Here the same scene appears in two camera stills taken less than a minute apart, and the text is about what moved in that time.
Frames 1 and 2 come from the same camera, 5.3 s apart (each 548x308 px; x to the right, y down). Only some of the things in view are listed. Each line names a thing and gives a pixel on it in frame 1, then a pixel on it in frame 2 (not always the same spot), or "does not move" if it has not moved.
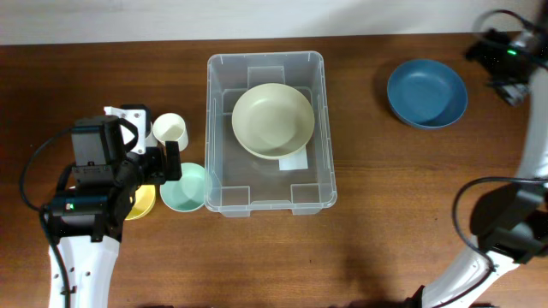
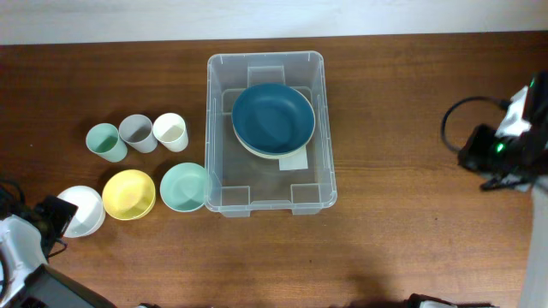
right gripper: (499, 46) → (472, 156)
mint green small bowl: (189, 192) does not move
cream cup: (170, 127) does not move
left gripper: (158, 171) → (62, 210)
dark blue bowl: (426, 93) → (273, 118)
